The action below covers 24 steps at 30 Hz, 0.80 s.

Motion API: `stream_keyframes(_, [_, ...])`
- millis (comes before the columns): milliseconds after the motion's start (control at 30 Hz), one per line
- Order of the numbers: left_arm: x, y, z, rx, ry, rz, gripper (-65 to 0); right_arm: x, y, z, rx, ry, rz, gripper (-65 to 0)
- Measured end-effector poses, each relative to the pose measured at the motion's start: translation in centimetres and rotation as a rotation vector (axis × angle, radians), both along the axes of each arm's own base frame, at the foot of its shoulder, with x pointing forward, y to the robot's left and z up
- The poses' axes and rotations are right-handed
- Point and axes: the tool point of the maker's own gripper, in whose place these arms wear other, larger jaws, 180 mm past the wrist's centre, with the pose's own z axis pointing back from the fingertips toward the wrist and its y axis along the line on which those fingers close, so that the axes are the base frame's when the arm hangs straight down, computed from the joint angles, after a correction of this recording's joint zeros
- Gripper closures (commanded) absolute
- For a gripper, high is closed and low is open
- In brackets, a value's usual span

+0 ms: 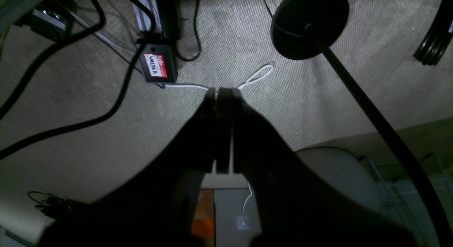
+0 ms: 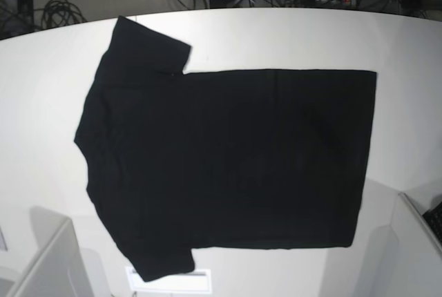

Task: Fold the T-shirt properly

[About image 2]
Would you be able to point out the white table cable slot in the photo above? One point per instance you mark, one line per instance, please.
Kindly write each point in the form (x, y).
(196, 282)

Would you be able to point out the white partition panel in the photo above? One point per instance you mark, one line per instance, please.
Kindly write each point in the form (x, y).
(57, 269)
(403, 258)

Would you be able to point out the black keyboard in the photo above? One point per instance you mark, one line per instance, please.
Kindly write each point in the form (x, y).
(434, 220)

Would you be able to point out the white partition panel left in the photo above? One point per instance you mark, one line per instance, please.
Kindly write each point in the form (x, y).
(57, 269)

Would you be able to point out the white partition panel right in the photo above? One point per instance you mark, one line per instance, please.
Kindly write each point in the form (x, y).
(403, 258)

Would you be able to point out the black T-shirt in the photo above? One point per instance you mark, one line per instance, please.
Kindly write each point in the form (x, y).
(249, 159)

